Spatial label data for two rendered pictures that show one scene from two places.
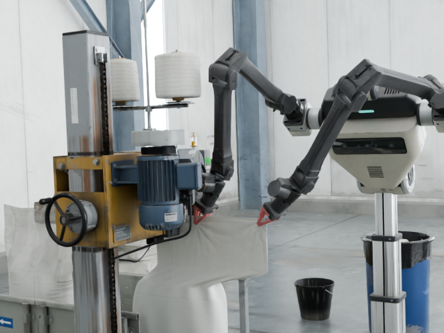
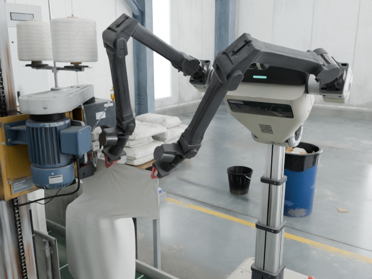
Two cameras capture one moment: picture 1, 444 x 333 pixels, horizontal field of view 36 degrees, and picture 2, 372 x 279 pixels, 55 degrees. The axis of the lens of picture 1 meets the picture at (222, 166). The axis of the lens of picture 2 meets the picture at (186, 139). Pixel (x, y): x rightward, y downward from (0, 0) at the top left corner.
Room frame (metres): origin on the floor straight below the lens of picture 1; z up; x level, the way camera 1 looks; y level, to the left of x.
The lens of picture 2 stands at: (1.08, -0.40, 1.58)
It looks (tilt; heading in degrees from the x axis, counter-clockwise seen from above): 14 degrees down; 5
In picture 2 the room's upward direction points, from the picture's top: straight up
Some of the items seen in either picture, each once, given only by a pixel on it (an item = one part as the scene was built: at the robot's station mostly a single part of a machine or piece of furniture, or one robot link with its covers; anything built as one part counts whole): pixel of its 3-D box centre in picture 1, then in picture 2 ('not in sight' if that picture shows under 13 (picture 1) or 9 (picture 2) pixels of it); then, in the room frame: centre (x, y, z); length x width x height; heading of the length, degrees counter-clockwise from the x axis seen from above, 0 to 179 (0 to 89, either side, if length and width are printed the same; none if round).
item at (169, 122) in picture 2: not in sight; (156, 120); (6.18, 0.50, 0.56); 0.67 x 0.43 x 0.15; 59
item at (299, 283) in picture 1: (314, 299); (239, 180); (4.94, -0.65, 0.13); 0.30 x 0.30 x 0.26
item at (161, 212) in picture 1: (160, 191); (51, 152); (2.30, 0.21, 1.21); 0.15 x 0.15 x 0.25
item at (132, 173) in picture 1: (133, 172); (27, 133); (2.31, 0.30, 1.27); 0.12 x 0.09 x 0.09; 149
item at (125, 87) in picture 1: (120, 80); (34, 41); (2.56, 0.37, 1.61); 0.15 x 0.14 x 0.17; 59
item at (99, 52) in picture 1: (102, 55); not in sight; (2.32, 0.40, 1.68); 0.05 x 0.03 x 0.06; 149
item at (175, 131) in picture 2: not in sight; (167, 130); (6.06, 0.32, 0.44); 0.68 x 0.44 x 0.15; 149
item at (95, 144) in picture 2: not in sight; (94, 149); (2.58, 0.15, 1.14); 0.05 x 0.04 x 0.16; 149
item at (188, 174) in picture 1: (189, 179); (76, 143); (2.29, 0.11, 1.25); 0.10 x 0.08 x 0.12; 174
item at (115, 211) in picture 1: (110, 196); (23, 147); (2.44, 0.41, 1.18); 0.34 x 0.25 x 0.31; 149
